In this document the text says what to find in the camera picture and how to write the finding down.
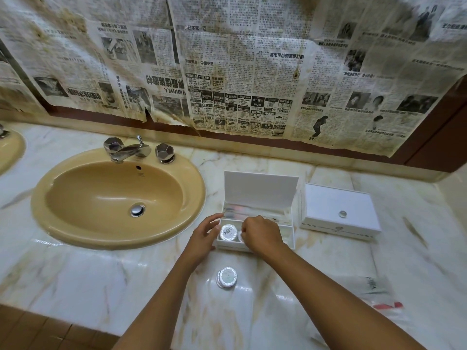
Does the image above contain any person's right hand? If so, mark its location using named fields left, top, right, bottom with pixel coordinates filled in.
left=239, top=216, right=289, bottom=258

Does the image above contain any person's left hand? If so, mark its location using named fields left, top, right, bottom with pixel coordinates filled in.
left=188, top=213, right=225, bottom=256

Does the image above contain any white hinged box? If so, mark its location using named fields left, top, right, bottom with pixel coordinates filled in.
left=213, top=171, right=300, bottom=253

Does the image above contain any person's left forearm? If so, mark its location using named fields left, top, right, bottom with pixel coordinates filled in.
left=112, top=248, right=216, bottom=350

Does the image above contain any person's right forearm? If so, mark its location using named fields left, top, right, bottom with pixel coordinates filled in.
left=255, top=241, right=428, bottom=350

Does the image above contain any chrome faceted tap knob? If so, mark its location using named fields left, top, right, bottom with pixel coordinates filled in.
left=155, top=143, right=175, bottom=165
left=103, top=137, right=127, bottom=156

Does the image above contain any closed white box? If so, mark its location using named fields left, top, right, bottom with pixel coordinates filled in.
left=299, top=183, right=382, bottom=242

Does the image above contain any chrome faucet spout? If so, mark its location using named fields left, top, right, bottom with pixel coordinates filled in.
left=109, top=134, right=152, bottom=165

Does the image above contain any beige oval sink basin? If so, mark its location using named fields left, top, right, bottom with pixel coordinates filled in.
left=31, top=147, right=207, bottom=251
left=0, top=124, right=27, bottom=176

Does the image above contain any clear plastic bag red strip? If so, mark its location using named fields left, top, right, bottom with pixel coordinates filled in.
left=325, top=275, right=406, bottom=326

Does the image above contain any stained newspaper sheet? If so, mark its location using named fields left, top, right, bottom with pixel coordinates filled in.
left=0, top=0, right=99, bottom=110
left=299, top=0, right=467, bottom=159
left=86, top=0, right=191, bottom=127
left=166, top=0, right=315, bottom=141

